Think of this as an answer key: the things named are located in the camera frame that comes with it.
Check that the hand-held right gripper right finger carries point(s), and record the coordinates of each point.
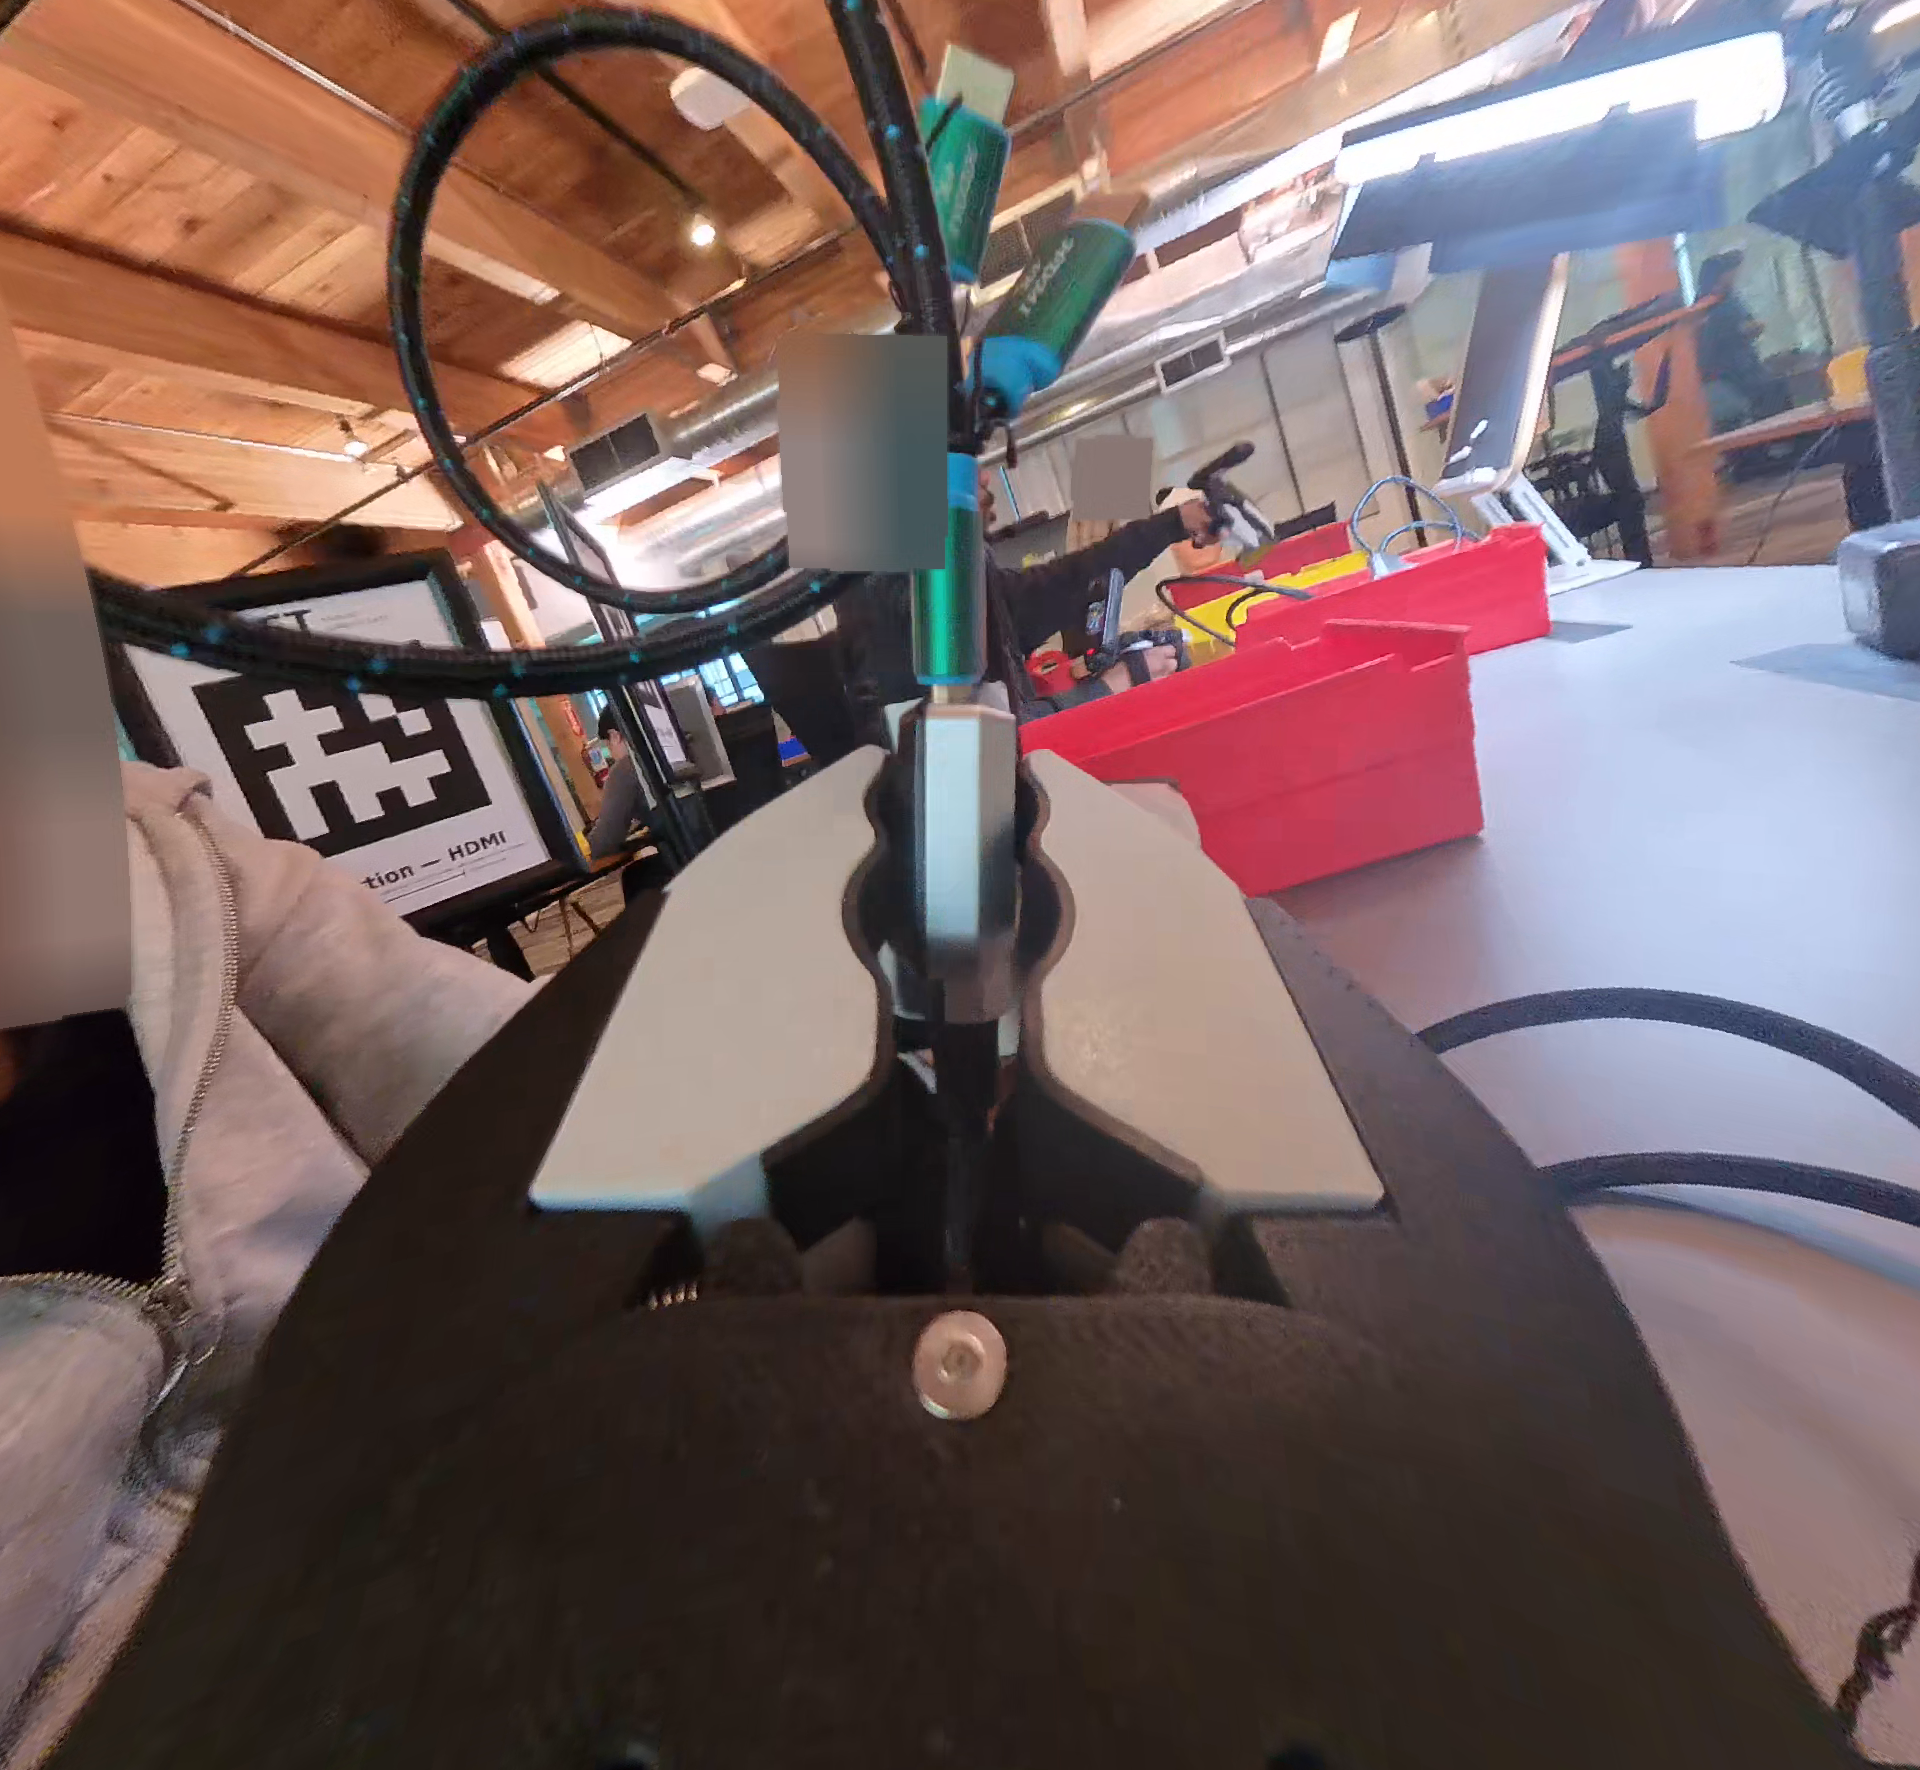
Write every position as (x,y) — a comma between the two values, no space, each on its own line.
(1201,1021)

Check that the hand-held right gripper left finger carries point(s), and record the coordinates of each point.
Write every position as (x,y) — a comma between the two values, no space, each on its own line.
(735,1004)

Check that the grey metal adapter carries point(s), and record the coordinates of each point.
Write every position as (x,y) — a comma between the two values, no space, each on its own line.
(960,871)

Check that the green blue HDMI plug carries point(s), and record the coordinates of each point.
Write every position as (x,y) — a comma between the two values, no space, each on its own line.
(969,189)
(950,615)
(1073,285)

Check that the red plastic bin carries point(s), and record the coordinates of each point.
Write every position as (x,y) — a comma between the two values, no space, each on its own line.
(1484,593)
(1275,764)

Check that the person's grey zip hoodie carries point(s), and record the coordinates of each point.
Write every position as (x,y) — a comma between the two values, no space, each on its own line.
(301,991)

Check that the large framed marker sign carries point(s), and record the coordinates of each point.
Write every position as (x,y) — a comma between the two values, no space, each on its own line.
(344,750)

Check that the white air vent grille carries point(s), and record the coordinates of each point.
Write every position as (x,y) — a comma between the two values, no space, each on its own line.
(615,455)
(1197,364)

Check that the black stand with grey base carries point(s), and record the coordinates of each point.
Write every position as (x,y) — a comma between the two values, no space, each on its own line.
(1882,585)

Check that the white ceiling sensor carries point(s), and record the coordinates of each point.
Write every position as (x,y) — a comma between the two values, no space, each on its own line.
(709,99)

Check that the lit tilted light panel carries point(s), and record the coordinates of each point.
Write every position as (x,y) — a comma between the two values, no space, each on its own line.
(1561,173)

